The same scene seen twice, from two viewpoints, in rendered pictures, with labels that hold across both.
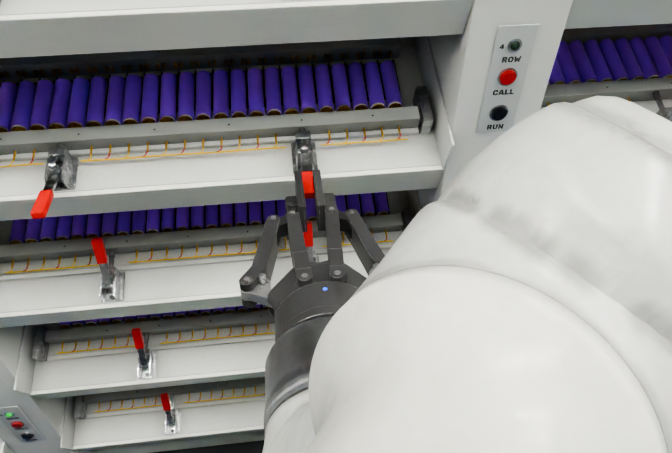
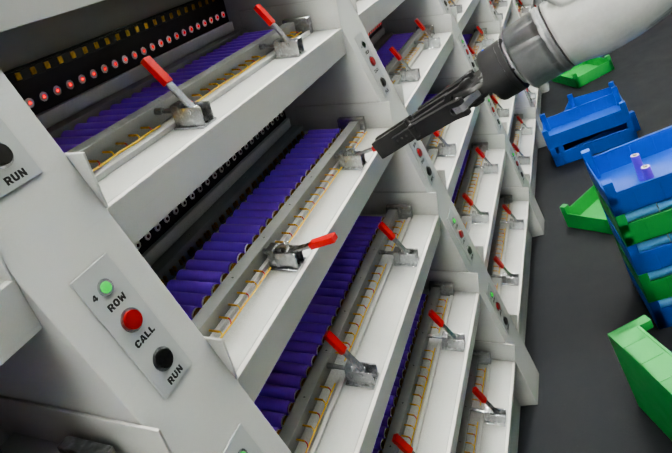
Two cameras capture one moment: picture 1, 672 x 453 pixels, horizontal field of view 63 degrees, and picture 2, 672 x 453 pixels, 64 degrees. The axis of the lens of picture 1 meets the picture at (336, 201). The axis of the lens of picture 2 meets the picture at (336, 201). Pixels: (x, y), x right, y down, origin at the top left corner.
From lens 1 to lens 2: 0.74 m
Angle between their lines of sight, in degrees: 49
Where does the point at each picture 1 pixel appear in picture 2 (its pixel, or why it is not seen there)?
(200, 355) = (431, 427)
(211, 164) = (331, 198)
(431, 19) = (337, 46)
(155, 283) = (373, 349)
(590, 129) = not seen: outside the picture
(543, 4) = (355, 23)
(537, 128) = not seen: outside the picture
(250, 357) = (446, 389)
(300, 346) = (516, 28)
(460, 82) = (364, 72)
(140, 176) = (317, 227)
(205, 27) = (287, 84)
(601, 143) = not seen: outside the picture
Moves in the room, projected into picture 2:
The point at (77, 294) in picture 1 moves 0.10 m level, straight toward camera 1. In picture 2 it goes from (356, 408) to (424, 369)
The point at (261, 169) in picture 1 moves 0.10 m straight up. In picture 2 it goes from (349, 180) to (318, 124)
